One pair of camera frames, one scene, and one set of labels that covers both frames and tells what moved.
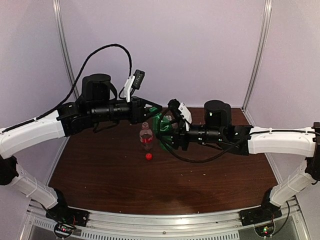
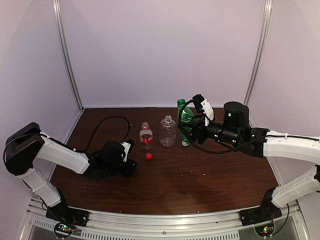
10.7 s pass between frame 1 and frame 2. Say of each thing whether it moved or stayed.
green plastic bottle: moved
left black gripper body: moved
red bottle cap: stayed
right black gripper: moved
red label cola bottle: stayed
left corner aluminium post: stayed
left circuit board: stayed
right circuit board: stayed
